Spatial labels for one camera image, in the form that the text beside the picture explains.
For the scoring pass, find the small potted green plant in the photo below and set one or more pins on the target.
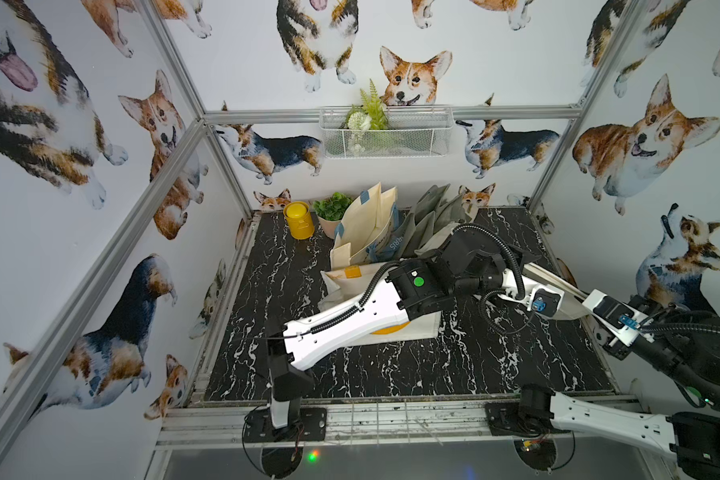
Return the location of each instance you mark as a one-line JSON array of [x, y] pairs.
[[330, 212]]

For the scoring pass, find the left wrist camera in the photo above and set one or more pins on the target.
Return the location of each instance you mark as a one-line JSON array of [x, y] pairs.
[[473, 246]]

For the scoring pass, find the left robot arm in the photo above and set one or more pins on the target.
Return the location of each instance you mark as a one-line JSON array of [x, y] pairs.
[[398, 293]]

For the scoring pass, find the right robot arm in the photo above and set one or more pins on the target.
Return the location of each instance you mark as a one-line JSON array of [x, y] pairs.
[[684, 345]]

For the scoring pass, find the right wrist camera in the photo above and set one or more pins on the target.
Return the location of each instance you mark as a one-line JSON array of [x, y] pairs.
[[621, 320]]

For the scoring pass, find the white wire mesh basket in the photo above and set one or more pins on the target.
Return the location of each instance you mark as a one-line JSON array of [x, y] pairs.
[[413, 132]]

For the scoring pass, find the fern and white flower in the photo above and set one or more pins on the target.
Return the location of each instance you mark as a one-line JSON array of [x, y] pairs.
[[365, 122]]

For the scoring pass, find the aluminium frame rail structure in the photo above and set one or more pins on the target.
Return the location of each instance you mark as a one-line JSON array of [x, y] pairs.
[[148, 131]]

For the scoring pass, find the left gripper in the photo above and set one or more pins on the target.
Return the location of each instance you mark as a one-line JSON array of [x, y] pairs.
[[517, 279]]

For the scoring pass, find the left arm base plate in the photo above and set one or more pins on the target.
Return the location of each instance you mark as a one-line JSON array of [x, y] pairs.
[[310, 426]]

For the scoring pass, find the cream canvas bag with photo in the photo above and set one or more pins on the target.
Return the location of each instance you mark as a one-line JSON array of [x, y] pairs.
[[543, 293]]

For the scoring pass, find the cream bag with blue print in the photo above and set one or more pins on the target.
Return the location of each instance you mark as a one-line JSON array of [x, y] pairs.
[[364, 226]]

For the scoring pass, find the yellow cylindrical canister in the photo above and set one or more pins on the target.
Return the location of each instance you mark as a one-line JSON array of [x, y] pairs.
[[299, 220]]

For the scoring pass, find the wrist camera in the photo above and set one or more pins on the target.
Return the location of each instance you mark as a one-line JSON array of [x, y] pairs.
[[621, 320], [473, 246]]

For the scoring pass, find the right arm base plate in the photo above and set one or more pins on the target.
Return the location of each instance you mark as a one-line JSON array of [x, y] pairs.
[[503, 419]]

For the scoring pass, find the grey-green canvas bag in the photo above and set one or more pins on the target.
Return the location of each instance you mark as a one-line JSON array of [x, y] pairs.
[[432, 215]]

